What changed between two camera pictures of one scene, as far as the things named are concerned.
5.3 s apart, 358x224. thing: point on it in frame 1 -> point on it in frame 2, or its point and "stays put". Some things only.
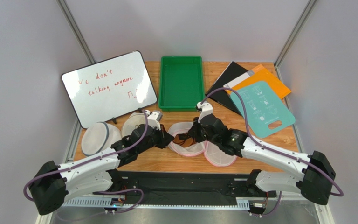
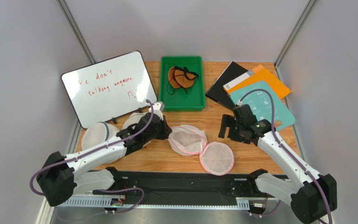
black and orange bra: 183,139 -> 180,77
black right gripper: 196,132 -> 233,128
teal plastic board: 266,113 stays put
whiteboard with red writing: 109,89 stays put
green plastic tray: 182,86 stays put
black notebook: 232,72 stays put
